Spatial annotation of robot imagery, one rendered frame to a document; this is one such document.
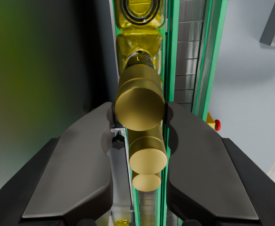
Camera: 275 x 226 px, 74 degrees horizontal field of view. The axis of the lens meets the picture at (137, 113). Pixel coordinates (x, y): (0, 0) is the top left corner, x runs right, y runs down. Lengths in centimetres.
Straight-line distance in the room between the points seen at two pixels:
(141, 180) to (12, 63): 18
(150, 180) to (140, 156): 7
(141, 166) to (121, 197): 60
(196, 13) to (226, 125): 44
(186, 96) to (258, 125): 39
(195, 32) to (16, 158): 38
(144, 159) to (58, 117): 16
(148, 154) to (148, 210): 69
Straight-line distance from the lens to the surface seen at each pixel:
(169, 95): 37
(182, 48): 43
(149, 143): 15
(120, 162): 62
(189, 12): 43
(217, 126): 66
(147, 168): 17
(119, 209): 83
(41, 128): 24
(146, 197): 76
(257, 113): 76
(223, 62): 62
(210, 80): 38
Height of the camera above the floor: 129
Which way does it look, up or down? 58 degrees down
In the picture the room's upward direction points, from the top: 178 degrees counter-clockwise
